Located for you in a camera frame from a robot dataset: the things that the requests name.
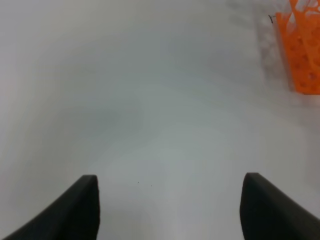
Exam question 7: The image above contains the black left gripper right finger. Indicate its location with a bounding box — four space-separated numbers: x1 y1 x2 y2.
239 172 320 240

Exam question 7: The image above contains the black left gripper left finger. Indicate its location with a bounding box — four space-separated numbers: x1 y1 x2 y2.
5 175 101 240

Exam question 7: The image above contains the orange test tube rack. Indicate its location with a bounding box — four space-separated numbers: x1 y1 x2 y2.
275 0 320 95

